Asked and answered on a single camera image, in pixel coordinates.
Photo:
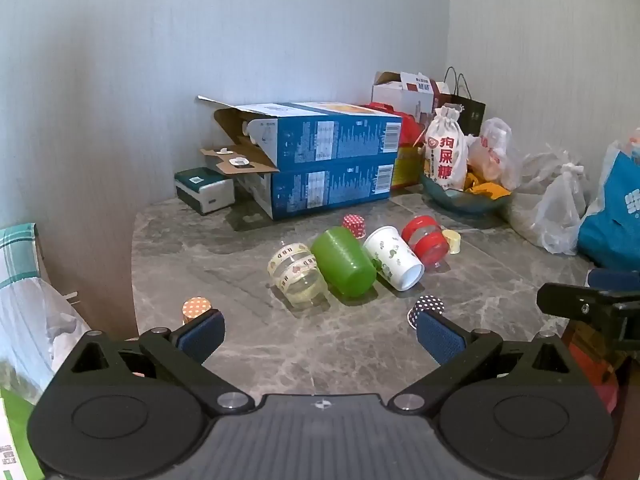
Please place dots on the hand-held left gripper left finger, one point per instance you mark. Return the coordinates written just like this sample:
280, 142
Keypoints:
202, 335

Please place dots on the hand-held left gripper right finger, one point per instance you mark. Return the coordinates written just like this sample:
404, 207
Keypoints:
440, 336

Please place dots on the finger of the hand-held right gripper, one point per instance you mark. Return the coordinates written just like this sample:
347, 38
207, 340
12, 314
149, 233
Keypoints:
575, 300

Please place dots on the orange polka dot paper cup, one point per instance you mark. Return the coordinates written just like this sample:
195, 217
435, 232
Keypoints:
195, 307

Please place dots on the dark polka dot paper cup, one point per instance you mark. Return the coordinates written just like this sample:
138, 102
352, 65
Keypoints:
427, 304

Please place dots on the white cup with green print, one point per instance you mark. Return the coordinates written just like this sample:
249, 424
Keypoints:
392, 257

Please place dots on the small yellow paper cup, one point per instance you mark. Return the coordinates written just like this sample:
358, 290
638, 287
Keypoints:
452, 241

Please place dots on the clear cup with red bands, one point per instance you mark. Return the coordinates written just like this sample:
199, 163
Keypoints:
425, 240

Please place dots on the clear cup with printed bands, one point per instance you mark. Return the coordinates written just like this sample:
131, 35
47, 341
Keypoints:
297, 275

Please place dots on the green plastic cup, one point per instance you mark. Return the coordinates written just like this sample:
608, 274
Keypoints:
345, 262

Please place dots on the red polka dot paper cup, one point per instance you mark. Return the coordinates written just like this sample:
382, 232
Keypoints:
354, 224

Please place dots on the red orange object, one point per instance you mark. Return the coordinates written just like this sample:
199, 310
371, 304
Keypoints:
590, 360

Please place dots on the blue shopping bag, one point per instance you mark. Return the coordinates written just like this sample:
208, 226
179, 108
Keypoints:
612, 215

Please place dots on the clear plastic bag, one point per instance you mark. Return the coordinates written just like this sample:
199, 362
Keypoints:
550, 200

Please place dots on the teal bowl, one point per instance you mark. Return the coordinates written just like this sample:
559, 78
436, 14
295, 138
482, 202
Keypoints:
460, 202

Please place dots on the orange snack packet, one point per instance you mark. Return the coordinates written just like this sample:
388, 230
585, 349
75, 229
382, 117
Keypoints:
485, 189

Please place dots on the green and white tissue box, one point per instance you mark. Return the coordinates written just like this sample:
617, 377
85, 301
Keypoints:
202, 187

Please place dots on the white plastic bag orange contents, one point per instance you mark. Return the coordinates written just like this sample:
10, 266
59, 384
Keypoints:
495, 152

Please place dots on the yellow and red box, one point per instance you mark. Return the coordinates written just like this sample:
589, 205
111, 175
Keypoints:
407, 167

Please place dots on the blue cardboard box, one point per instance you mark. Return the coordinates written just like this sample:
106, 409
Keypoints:
325, 185
330, 135

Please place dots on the green chequered cloth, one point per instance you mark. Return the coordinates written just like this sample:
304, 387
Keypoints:
17, 255

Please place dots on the green and white package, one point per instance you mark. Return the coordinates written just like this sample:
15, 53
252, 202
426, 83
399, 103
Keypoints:
15, 435

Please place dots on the red package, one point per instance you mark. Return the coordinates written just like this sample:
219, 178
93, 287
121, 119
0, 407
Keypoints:
407, 122

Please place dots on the dark paper bag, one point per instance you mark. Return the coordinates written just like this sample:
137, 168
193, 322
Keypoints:
470, 107

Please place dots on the white carton box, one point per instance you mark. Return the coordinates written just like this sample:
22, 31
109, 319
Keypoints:
400, 92

